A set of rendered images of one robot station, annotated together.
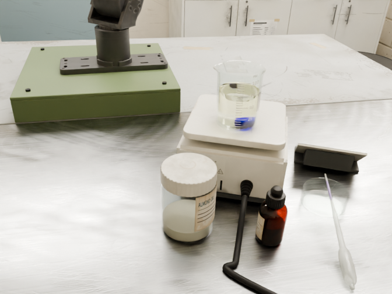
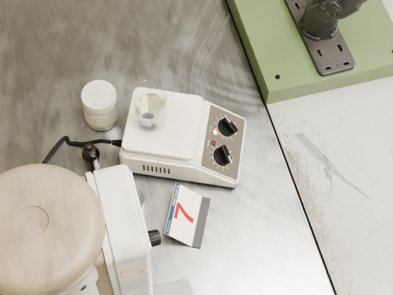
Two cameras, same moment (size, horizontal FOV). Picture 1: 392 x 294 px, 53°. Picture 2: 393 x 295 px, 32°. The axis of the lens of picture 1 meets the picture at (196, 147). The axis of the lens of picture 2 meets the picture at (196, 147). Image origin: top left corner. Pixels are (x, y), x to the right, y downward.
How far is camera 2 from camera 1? 1.08 m
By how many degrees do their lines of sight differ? 60
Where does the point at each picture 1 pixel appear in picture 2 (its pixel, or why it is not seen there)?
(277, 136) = (133, 145)
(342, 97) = (342, 274)
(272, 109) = (179, 147)
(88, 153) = (182, 48)
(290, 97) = (326, 213)
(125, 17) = (314, 9)
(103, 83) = (266, 29)
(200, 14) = not seen: outside the picture
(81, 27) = not seen: outside the picture
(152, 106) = (258, 78)
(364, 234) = not seen: hidden behind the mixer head
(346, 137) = (237, 251)
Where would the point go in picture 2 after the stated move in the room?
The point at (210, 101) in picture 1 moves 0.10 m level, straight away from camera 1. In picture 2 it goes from (188, 103) to (248, 104)
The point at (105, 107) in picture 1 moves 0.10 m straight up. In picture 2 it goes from (245, 42) to (251, 8)
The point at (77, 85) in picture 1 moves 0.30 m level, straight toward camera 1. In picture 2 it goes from (258, 11) to (104, 53)
